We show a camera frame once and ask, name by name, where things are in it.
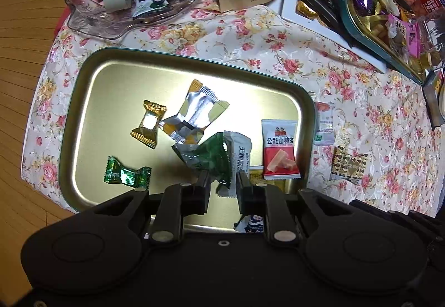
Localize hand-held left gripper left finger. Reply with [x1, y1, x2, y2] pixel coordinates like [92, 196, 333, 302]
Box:
[88, 171, 211, 247]

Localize red white snack packet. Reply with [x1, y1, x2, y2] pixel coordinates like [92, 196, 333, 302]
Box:
[261, 119, 300, 180]

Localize clear glass dish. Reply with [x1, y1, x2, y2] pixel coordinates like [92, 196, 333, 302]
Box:
[65, 0, 210, 41]

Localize dark box with duck picture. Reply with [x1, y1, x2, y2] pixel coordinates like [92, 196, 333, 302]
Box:
[422, 69, 445, 131]

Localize green candy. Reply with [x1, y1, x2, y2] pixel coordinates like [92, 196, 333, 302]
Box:
[104, 156, 152, 188]

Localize gold heart snack packet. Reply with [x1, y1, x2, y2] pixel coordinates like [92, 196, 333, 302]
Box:
[329, 145, 369, 185]

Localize pink snack packet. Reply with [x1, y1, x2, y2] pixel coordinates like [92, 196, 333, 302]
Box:
[387, 13, 422, 55]

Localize grey white snack packet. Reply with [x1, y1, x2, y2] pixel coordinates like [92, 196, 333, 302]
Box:
[222, 131, 253, 197]

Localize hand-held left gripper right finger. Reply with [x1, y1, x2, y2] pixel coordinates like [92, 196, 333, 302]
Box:
[236, 171, 359, 247]

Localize silver yellow snack packet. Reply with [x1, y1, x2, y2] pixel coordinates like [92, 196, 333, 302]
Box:
[163, 79, 231, 145]

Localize floral tablecloth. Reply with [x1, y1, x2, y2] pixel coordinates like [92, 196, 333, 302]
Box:
[21, 0, 445, 221]

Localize small gold foil candy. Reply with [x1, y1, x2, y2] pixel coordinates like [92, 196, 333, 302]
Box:
[295, 0, 321, 22]

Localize gold tin tray teal rim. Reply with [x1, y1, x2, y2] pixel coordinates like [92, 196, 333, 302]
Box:
[57, 47, 316, 234]

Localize red label jar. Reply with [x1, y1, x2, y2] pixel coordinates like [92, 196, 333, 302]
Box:
[412, 0, 445, 18]

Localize white flat board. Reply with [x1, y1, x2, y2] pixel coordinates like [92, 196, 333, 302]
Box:
[280, 0, 389, 74]

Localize dark snack packet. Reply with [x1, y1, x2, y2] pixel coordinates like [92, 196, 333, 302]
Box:
[291, 0, 340, 29]

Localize teal gold tin box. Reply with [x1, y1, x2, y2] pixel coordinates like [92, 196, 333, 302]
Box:
[337, 0, 445, 86]

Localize blue white snack packet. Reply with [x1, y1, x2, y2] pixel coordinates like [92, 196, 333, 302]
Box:
[234, 215, 266, 235]

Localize green white snack packet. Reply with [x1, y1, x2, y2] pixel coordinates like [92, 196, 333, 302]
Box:
[172, 132, 232, 195]

